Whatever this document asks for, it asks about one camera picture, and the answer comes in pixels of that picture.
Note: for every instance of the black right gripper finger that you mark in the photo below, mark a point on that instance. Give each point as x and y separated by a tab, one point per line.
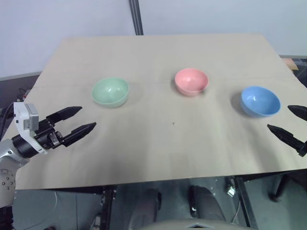
286	137
298	110

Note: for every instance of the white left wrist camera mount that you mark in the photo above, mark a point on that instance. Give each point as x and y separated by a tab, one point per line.
26	124

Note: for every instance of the green bowl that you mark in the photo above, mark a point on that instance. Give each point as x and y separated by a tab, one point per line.
110	92

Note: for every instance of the black table leg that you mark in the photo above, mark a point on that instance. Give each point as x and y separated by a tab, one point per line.
280	185
107	207
244	201

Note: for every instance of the black metal pole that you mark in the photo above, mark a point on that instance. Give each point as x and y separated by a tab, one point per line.
136	16

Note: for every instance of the brown cardboard box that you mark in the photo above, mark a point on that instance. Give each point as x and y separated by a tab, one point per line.
291	62

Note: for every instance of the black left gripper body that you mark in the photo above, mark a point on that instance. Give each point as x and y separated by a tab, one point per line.
45	137

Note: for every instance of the blue bowl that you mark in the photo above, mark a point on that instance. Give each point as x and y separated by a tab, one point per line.
260	100

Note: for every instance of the dark rounded robot foot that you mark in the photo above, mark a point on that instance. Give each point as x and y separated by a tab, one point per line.
206	203

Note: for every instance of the red bowl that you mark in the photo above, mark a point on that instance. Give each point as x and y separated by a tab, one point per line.
191	81

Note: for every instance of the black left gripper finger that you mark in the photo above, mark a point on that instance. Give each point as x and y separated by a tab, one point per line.
79	133
64	113

